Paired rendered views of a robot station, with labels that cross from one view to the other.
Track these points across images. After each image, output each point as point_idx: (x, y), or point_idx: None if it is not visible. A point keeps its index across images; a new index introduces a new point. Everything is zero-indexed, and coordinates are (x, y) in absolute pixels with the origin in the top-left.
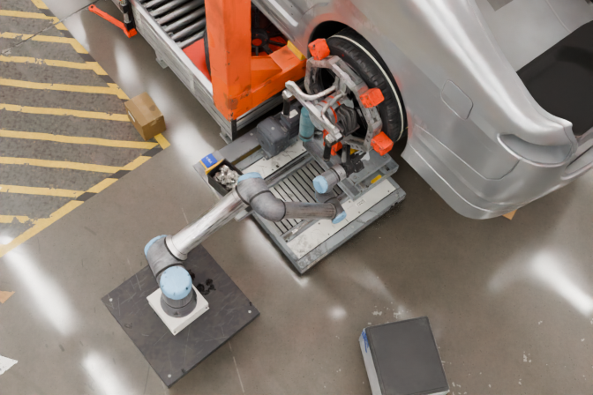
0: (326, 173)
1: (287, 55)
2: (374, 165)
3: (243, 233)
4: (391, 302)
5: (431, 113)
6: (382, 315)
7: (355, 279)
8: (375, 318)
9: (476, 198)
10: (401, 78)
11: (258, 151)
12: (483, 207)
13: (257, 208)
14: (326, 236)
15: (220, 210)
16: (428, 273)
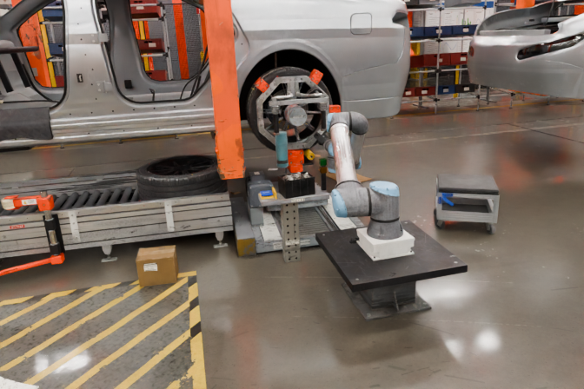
0: (329, 142)
1: None
2: None
3: (315, 254)
4: (408, 216)
5: (349, 53)
6: (417, 220)
7: None
8: (418, 222)
9: (396, 87)
10: (321, 51)
11: (252, 227)
12: (400, 93)
13: (358, 118)
14: (347, 218)
15: (343, 138)
16: None
